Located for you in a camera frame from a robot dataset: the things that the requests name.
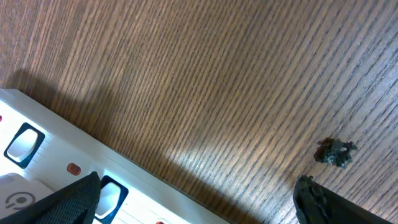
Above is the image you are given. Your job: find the white power strip socket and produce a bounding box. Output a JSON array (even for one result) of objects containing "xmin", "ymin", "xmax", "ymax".
[{"xmin": 1, "ymin": 89, "xmax": 223, "ymax": 223}]

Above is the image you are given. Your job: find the white charger plug adapter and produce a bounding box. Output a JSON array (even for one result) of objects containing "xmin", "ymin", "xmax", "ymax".
[{"xmin": 0, "ymin": 173, "xmax": 53, "ymax": 219}]

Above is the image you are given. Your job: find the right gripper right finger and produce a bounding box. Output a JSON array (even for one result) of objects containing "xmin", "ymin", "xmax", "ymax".
[{"xmin": 293, "ymin": 175, "xmax": 389, "ymax": 224}]

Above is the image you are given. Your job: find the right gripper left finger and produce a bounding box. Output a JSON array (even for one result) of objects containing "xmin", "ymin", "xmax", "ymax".
[{"xmin": 1, "ymin": 172, "xmax": 101, "ymax": 224}]

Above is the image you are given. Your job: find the dark debris speck on table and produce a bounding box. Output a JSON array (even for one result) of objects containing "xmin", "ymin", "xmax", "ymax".
[{"xmin": 313, "ymin": 138, "xmax": 358, "ymax": 169}]

